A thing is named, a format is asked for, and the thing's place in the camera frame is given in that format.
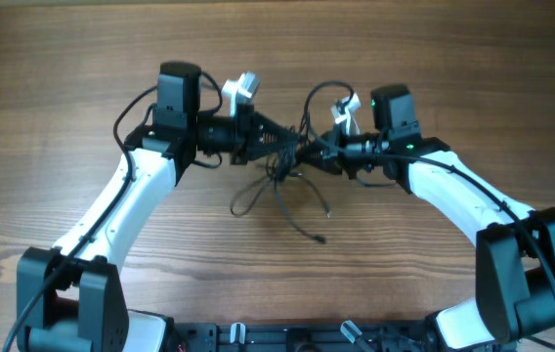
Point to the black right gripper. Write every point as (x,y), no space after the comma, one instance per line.
(334,157)

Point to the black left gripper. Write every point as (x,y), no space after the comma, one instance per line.
(246,133)

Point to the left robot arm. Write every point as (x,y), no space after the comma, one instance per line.
(69,295)

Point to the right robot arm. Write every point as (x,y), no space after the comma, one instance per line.
(514,243)

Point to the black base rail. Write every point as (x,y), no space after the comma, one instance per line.
(390,336)

